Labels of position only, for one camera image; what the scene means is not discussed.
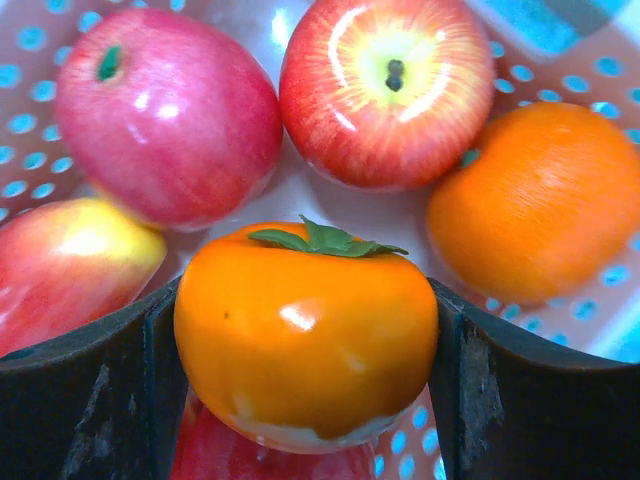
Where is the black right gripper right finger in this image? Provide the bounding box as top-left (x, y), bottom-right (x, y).
top-left (429, 280), bottom-right (639, 480)

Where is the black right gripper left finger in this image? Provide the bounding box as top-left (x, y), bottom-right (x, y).
top-left (1, 281), bottom-right (187, 480)

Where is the orange persimmon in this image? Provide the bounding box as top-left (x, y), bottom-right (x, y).
top-left (174, 219), bottom-right (438, 453)

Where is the round orange fruit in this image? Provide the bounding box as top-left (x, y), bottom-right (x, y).
top-left (426, 102), bottom-right (639, 304)

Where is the pink perforated plastic basket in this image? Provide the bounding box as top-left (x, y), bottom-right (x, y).
top-left (1, 1), bottom-right (639, 479)

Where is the red fruit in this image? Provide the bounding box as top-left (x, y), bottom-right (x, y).
top-left (170, 391), bottom-right (375, 480)

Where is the red yellow apple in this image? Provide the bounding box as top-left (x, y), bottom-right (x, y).
top-left (1, 197), bottom-right (167, 354)

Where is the pink red apple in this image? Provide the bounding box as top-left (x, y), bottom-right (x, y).
top-left (55, 8), bottom-right (283, 231)

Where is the red striped apple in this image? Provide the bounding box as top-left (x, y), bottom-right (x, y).
top-left (279, 1), bottom-right (495, 191)

